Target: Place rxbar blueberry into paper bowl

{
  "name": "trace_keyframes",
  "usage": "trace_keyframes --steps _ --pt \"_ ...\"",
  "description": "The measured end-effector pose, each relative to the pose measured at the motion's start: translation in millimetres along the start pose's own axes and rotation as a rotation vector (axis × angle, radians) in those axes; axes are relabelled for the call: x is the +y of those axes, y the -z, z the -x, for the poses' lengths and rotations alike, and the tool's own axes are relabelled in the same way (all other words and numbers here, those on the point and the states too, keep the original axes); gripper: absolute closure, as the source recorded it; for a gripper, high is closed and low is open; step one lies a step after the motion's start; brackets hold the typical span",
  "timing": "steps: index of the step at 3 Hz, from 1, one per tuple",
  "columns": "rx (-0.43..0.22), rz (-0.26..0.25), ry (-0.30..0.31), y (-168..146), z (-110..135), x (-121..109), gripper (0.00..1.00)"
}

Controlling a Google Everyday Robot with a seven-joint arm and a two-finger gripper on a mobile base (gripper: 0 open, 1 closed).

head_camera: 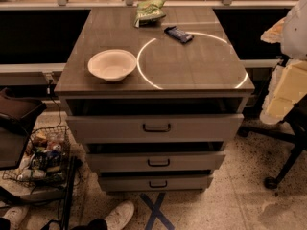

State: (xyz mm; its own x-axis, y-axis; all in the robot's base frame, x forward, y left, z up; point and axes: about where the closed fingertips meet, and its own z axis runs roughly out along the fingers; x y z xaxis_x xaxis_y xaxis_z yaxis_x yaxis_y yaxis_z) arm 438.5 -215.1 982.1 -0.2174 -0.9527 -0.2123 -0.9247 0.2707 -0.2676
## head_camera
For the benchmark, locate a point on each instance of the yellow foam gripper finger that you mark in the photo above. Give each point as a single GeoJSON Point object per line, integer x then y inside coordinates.
{"type": "Point", "coordinates": [287, 87]}

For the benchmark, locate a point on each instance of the dark blue rxbar wrapper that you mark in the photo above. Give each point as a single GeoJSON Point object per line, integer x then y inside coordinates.
{"type": "Point", "coordinates": [178, 34]}

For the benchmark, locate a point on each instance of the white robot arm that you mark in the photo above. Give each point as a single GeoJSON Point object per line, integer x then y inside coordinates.
{"type": "Point", "coordinates": [290, 32]}

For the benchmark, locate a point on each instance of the white paper bowl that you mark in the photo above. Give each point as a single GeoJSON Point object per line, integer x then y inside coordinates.
{"type": "Point", "coordinates": [112, 65]}

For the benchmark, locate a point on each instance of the middle grey drawer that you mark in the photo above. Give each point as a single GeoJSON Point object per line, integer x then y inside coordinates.
{"type": "Point", "coordinates": [155, 162]}

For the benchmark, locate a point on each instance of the grey drawer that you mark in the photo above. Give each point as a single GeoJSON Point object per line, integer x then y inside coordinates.
{"type": "Point", "coordinates": [154, 128]}
{"type": "Point", "coordinates": [155, 183]}
{"type": "Point", "coordinates": [155, 162]}

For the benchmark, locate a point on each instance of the grey drawer cabinet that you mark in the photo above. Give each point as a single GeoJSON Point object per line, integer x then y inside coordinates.
{"type": "Point", "coordinates": [203, 76]}

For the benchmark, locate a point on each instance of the green snack bag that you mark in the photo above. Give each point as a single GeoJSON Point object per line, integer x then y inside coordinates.
{"type": "Point", "coordinates": [148, 12]}

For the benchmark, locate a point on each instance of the blue tape cross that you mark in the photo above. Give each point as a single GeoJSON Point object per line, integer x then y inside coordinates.
{"type": "Point", "coordinates": [156, 212]}

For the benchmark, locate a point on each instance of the top grey drawer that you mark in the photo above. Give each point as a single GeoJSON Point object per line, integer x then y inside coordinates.
{"type": "Point", "coordinates": [154, 128]}

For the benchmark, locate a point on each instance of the bottom grey drawer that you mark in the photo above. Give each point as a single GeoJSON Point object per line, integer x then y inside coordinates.
{"type": "Point", "coordinates": [155, 183]}

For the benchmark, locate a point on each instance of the white right shoe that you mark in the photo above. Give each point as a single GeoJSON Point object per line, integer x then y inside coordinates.
{"type": "Point", "coordinates": [120, 216]}

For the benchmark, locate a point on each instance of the white shoe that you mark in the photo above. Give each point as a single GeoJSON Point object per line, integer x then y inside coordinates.
{"type": "Point", "coordinates": [13, 218]}
{"type": "Point", "coordinates": [120, 216]}

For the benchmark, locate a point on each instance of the black metal stand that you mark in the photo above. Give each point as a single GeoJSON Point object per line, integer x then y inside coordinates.
{"type": "Point", "coordinates": [66, 196]}

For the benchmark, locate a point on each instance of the dark brown bin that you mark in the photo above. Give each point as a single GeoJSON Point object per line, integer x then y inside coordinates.
{"type": "Point", "coordinates": [17, 119]}

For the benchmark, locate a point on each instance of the white left shoe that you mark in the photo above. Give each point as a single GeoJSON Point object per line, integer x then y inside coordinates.
{"type": "Point", "coordinates": [13, 218]}

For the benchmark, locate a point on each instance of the wire basket with groceries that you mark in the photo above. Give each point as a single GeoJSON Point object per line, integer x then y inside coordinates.
{"type": "Point", "coordinates": [45, 161]}

